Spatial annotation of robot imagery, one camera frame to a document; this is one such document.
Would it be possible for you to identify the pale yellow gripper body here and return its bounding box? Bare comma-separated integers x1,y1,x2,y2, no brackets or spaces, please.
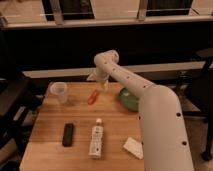
87,68,109,90

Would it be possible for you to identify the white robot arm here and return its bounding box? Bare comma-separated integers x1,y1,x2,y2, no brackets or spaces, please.
89,50,194,171

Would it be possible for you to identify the green ceramic bowl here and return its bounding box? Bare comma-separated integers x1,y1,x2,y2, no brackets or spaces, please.
117,88,139,112

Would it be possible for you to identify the clear plastic cup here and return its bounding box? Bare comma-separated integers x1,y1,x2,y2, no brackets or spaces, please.
50,82,68,103

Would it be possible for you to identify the black remote control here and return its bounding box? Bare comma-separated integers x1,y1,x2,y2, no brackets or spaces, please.
62,123,74,147

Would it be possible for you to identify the white plastic bottle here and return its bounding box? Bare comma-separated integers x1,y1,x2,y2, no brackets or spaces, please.
89,118,103,159

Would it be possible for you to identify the white sponge block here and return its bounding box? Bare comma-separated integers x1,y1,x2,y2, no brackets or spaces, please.
123,137,143,159

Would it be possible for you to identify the black chair left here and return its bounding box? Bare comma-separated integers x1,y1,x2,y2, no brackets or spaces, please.
0,77,42,165

